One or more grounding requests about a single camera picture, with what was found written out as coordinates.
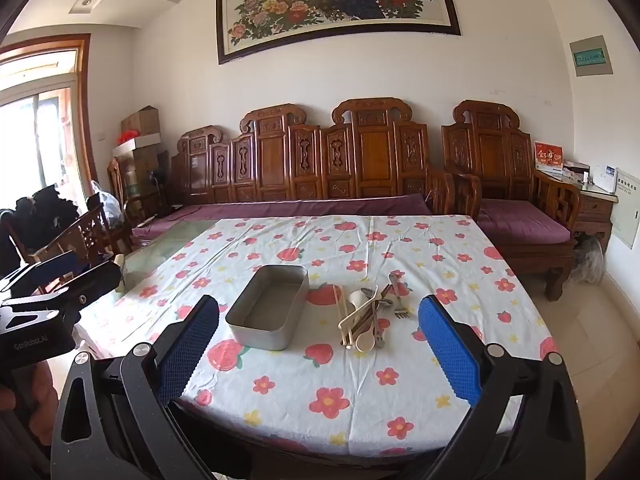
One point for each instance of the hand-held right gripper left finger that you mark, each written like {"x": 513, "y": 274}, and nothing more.
{"x": 190, "y": 355}

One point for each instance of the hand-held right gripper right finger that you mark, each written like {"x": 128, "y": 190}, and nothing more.
{"x": 450, "y": 355}

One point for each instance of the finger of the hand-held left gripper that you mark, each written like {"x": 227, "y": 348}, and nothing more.
{"x": 60, "y": 265}
{"x": 95, "y": 282}

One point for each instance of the metal spoon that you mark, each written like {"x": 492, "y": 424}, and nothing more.
{"x": 384, "y": 303}

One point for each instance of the brown wooden chopstick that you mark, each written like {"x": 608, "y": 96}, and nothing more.
{"x": 367, "y": 317}
{"x": 372, "y": 320}

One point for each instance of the long white spoon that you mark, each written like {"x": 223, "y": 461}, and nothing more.
{"x": 365, "y": 344}

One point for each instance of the rectangular metal tray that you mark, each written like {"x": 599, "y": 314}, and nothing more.
{"x": 267, "y": 305}

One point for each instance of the white soup spoon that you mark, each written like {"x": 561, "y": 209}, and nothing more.
{"x": 356, "y": 300}

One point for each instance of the person's left hand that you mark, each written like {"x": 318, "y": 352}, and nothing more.
{"x": 42, "y": 395}

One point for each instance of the dark carved wooden chair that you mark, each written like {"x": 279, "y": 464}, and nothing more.
{"x": 87, "y": 232}

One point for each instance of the black clothing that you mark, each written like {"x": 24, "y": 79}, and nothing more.
{"x": 45, "y": 210}

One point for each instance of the clear plastic bag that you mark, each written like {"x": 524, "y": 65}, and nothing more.
{"x": 107, "y": 205}

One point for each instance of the floral strawberry tablecloth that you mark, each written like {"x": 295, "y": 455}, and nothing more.
{"x": 280, "y": 410}

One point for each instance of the stacked cardboard boxes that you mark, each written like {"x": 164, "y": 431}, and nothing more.
{"x": 140, "y": 170}

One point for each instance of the white flat box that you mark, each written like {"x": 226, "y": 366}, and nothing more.
{"x": 132, "y": 146}

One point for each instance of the red decoration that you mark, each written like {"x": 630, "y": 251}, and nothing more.
{"x": 128, "y": 136}

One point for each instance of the purple armchair cushion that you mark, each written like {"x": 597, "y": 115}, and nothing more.
{"x": 520, "y": 222}

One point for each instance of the wooden framed sliding door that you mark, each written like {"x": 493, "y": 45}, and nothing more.
{"x": 86, "y": 110}

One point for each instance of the brown cardboard box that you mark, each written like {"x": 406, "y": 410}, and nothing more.
{"x": 140, "y": 121}

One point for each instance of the plastic covered fan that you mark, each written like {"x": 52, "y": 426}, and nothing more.
{"x": 587, "y": 262}

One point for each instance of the purple sofa cushion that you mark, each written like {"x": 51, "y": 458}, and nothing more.
{"x": 300, "y": 208}

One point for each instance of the carved wooden armchair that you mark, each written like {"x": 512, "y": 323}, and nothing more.
{"x": 487, "y": 155}

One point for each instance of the wooden side table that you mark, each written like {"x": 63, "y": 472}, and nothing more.
{"x": 595, "y": 210}

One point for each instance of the carved wooden sofa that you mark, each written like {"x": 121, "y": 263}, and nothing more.
{"x": 272, "y": 160}

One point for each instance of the red desk calendar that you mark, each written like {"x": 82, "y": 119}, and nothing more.
{"x": 548, "y": 156}

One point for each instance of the white router device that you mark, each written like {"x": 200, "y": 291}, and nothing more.
{"x": 602, "y": 177}

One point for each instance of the recessed ceiling light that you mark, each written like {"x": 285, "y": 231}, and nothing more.
{"x": 86, "y": 4}

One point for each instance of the framed peacock painting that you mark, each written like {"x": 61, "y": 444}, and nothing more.
{"x": 325, "y": 0}

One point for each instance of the white wall panel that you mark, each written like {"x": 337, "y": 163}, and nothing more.
{"x": 625, "y": 210}

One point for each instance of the grey wall electrical box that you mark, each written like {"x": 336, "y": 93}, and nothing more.
{"x": 590, "y": 57}

